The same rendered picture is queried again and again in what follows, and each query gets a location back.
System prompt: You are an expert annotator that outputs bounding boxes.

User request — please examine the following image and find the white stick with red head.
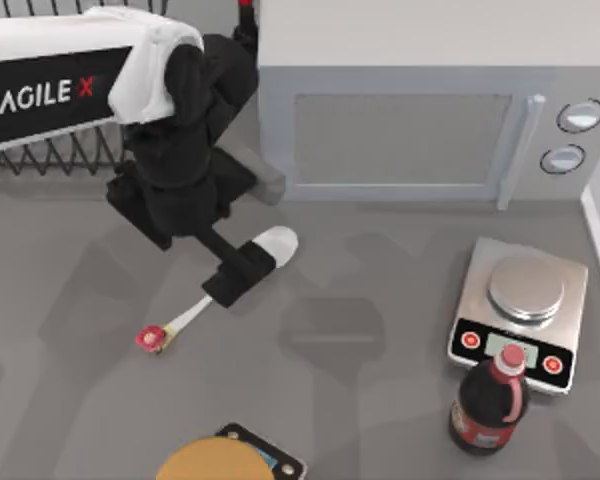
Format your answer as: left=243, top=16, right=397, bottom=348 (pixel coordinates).
left=134, top=225, right=300, bottom=356

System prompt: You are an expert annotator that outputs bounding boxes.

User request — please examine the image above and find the round brown bread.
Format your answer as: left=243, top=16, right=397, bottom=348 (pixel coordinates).
left=154, top=436, right=277, bottom=480

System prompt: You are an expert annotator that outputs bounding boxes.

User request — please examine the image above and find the microwave oven door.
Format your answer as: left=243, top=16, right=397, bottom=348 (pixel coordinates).
left=287, top=92, right=515, bottom=202

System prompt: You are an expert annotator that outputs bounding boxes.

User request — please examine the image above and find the dark bottle with red cap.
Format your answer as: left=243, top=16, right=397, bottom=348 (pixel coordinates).
left=448, top=343, right=532, bottom=457

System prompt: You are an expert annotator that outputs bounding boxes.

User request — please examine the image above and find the pale microwave oven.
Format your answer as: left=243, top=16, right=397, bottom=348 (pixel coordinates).
left=256, top=0, right=600, bottom=212

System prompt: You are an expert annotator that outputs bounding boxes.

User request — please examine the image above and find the silver kitchen scale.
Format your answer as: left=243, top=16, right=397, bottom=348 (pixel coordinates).
left=446, top=236, right=590, bottom=397

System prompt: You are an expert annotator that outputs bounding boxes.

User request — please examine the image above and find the microwave oven knob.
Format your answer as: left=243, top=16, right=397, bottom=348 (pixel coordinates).
left=539, top=143, right=587, bottom=176
left=555, top=98, right=600, bottom=134

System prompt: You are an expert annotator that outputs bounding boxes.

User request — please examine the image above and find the black wire basket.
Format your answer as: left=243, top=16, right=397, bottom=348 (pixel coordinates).
left=0, top=0, right=181, bottom=177

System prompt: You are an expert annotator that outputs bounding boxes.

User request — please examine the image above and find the microwave door handle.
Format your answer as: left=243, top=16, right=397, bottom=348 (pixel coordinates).
left=496, top=93, right=547, bottom=212

